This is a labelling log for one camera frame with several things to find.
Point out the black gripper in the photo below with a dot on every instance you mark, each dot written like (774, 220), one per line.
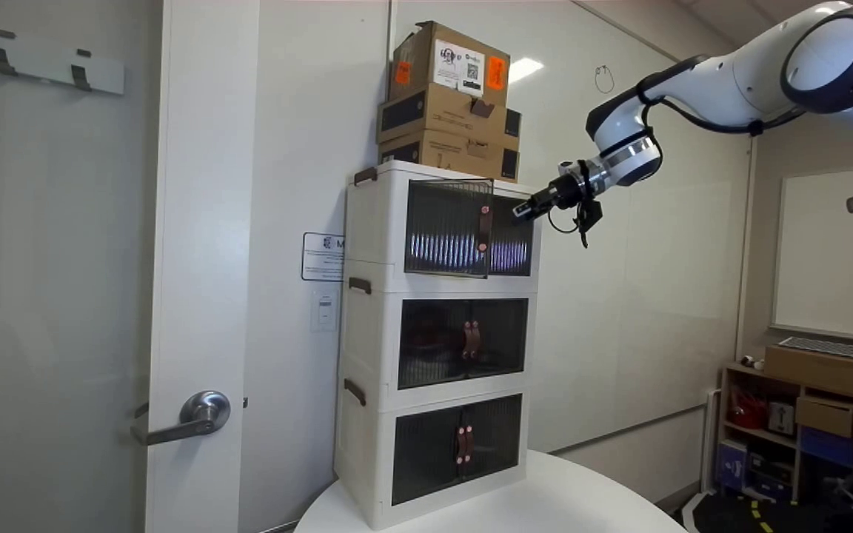
(580, 184)

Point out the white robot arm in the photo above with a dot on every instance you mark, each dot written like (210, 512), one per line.
(802, 66)

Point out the white three-tier storage cabinet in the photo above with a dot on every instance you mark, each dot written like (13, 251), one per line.
(436, 369)

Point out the lower cardboard box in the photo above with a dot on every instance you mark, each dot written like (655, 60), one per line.
(452, 133)

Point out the upper cardboard box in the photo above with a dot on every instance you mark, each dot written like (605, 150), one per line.
(436, 54)

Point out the computer keyboard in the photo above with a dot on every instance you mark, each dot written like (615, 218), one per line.
(820, 344)

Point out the wooden storage shelf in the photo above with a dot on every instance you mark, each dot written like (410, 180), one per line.
(772, 438)

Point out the cardboard box on shelf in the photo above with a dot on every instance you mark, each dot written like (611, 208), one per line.
(811, 369)

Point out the wall paper sign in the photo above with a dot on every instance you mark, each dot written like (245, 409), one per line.
(322, 257)

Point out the whiteboard on wall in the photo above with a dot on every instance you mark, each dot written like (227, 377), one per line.
(815, 257)

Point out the silver lever door handle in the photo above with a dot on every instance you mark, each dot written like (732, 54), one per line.
(205, 412)

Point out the wall coat hook rack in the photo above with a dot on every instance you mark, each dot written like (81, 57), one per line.
(60, 64)

